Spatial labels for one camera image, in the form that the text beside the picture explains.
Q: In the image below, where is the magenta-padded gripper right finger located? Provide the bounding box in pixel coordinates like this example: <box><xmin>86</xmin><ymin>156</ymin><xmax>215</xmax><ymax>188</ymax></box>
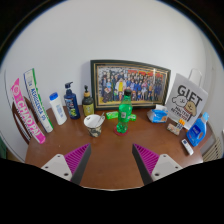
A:
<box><xmin>131</xmin><ymin>142</ymin><xmax>184</xmax><ymax>186</ymax></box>

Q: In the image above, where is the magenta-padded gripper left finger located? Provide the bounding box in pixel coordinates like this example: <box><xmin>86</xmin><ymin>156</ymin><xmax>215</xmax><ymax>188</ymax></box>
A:
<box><xmin>40</xmin><ymin>142</ymin><xmax>93</xmax><ymax>186</ymax></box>

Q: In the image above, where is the green plastic drink bottle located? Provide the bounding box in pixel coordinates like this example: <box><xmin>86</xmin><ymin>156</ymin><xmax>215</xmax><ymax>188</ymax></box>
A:
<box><xmin>115</xmin><ymin>87</ymin><xmax>134</xmax><ymax>134</ymax></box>

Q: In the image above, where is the small white remote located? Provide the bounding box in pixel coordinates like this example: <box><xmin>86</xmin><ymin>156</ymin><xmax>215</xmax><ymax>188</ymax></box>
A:
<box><xmin>180</xmin><ymin>137</ymin><xmax>195</xmax><ymax>157</ymax></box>

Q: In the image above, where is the small tan packet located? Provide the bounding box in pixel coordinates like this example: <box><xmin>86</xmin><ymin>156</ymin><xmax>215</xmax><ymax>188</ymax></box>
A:
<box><xmin>166</xmin><ymin>122</ymin><xmax>181</xmax><ymax>136</ymax></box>

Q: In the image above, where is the floral patterned mug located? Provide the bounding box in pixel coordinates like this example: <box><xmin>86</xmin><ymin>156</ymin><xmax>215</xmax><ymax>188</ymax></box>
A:
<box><xmin>82</xmin><ymin>113</ymin><xmax>106</xmax><ymax>139</ymax></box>

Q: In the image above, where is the blue tissue pack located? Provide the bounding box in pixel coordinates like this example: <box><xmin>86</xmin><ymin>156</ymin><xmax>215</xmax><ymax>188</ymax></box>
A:
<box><xmin>146</xmin><ymin>103</ymin><xmax>170</xmax><ymax>124</ymax></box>

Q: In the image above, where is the metal spoon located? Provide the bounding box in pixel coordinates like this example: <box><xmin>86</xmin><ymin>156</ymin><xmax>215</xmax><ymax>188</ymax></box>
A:
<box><xmin>96</xmin><ymin>111</ymin><xmax>106</xmax><ymax>128</ymax></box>

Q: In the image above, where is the white bottle with blue cap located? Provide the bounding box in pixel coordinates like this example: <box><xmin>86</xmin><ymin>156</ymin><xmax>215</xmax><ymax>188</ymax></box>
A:
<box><xmin>48</xmin><ymin>91</ymin><xmax>69</xmax><ymax>127</ymax></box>

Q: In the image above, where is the blue detergent bottle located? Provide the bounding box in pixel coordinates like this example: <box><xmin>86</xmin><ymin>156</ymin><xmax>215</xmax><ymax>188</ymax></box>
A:
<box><xmin>185</xmin><ymin>111</ymin><xmax>211</xmax><ymax>148</ymax></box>

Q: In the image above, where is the dark blue pump bottle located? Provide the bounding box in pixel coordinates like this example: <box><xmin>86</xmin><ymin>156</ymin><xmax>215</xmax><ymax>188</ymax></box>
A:
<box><xmin>63</xmin><ymin>81</ymin><xmax>82</xmax><ymax>121</ymax></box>

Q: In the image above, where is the brown pump bottle yellow label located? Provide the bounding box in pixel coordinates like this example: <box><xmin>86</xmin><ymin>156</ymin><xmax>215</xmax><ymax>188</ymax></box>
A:
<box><xmin>81</xmin><ymin>84</ymin><xmax>96</xmax><ymax>118</ymax></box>

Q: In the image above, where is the white radiator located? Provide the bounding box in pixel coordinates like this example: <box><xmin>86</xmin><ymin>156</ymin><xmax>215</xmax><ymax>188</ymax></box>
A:
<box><xmin>202</xmin><ymin>135</ymin><xmax>224</xmax><ymax>163</ymax></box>

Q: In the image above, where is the pink shuttlecock tube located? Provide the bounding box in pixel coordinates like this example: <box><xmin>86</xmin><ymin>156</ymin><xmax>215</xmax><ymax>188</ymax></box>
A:
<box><xmin>9</xmin><ymin>77</ymin><xmax>47</xmax><ymax>145</ymax></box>

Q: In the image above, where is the green and white shuttlecock tube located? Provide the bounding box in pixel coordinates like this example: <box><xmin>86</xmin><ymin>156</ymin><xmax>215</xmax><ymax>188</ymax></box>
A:
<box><xmin>22</xmin><ymin>67</ymin><xmax>55</xmax><ymax>134</ymax></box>

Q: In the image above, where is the white paper gift bag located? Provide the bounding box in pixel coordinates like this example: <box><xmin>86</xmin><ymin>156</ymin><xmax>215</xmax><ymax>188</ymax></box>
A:
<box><xmin>164</xmin><ymin>67</ymin><xmax>210</xmax><ymax>131</ymax></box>

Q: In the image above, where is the framed group picture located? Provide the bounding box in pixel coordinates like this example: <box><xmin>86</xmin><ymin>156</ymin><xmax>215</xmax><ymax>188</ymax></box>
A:
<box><xmin>89</xmin><ymin>59</ymin><xmax>172</xmax><ymax>112</ymax></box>

